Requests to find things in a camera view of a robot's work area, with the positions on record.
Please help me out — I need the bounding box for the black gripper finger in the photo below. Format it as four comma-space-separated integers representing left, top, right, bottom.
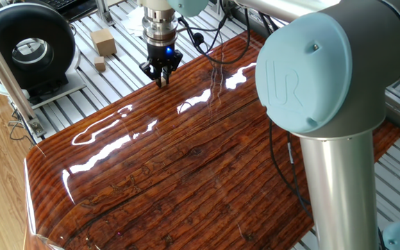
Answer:
161, 51, 183, 87
139, 61, 162, 88

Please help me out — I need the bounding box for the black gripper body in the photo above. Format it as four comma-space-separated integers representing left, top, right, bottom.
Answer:
146, 43, 184, 71

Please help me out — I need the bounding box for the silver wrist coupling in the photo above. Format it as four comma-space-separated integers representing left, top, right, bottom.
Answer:
141, 6, 179, 48

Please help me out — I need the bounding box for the white crumpled cloth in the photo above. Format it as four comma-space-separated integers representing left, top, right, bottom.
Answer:
122, 6, 146, 38

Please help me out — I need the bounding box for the medium tan cube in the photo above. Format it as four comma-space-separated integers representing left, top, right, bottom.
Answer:
94, 56, 107, 72

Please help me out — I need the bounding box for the large tan cube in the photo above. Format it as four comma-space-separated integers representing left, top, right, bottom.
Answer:
90, 28, 118, 57

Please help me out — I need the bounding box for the short aluminium upright profile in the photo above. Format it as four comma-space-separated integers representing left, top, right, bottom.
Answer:
94, 0, 116, 27

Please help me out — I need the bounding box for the glossy wood-print table mat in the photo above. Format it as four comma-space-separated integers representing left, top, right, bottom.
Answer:
23, 30, 400, 250

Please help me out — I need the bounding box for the black keyboard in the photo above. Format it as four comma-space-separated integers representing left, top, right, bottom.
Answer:
39, 0, 92, 11

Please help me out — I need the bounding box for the black cable with plug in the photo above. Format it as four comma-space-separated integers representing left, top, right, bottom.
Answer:
176, 0, 252, 66

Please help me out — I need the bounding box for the black ring fan white base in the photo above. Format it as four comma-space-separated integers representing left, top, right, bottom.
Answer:
0, 1, 88, 110

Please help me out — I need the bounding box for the black cable with grey tag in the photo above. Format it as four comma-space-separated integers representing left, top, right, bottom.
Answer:
257, 12, 314, 220

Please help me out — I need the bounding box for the aluminium frame post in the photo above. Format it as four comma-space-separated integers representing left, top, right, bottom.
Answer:
0, 13, 47, 139

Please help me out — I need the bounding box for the thin black wire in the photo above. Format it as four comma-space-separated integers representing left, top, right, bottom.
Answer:
8, 108, 38, 147

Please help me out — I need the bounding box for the thin black cable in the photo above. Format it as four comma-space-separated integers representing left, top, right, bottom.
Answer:
376, 225, 387, 250

